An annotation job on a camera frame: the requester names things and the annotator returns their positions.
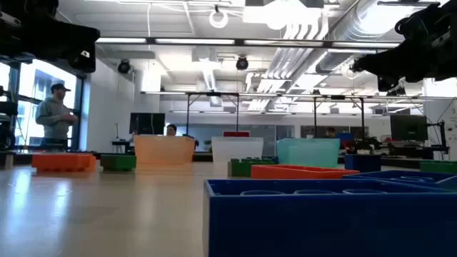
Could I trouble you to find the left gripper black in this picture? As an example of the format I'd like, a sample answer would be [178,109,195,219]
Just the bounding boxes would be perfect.
[0,0,101,74]

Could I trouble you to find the black monitor stand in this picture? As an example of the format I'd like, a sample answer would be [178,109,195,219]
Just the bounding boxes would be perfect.
[426,120,451,155]

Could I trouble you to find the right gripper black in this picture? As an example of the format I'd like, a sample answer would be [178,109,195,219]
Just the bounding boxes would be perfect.
[356,35,457,92]

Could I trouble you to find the grey short post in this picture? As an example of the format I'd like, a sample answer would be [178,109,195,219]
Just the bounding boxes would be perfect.
[0,151,14,171]

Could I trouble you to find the black metal station frame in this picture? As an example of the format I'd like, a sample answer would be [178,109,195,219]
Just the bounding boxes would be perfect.
[313,94,366,138]
[185,91,241,136]

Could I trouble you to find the black computer monitor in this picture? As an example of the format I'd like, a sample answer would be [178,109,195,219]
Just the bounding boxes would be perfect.
[389,114,428,142]
[129,112,166,136]

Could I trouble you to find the green toy building block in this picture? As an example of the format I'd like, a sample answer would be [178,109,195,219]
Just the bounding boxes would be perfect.
[227,158,278,178]
[100,153,137,173]
[419,161,457,175]

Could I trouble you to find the white hanging ring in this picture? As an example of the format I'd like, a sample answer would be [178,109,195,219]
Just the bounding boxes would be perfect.
[209,9,229,29]

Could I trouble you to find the silver ventilation duct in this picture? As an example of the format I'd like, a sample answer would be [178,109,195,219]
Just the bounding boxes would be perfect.
[316,0,411,74]

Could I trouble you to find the orange translucent plastic bin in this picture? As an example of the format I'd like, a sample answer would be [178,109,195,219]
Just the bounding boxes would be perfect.
[134,134,196,166]

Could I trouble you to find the black table edge rail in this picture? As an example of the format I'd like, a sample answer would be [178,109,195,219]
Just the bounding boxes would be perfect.
[0,150,457,169]

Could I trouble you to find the teal translucent plastic bin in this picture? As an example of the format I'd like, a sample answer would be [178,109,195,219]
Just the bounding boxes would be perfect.
[276,138,341,168]

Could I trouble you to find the large black-framed window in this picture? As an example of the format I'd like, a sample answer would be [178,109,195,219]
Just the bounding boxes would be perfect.
[0,59,86,151]

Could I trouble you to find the dark background desk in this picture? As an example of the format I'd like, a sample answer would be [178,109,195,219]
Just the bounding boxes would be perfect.
[111,140,135,154]

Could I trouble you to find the black tripod-mounted device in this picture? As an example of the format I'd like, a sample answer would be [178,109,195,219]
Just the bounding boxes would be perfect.
[0,85,19,151]

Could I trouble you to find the dark background robot arms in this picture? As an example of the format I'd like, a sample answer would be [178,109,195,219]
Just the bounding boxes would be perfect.
[351,137,382,155]

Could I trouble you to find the clear translucent plastic bin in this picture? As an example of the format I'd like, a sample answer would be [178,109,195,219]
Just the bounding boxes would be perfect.
[211,136,264,166]

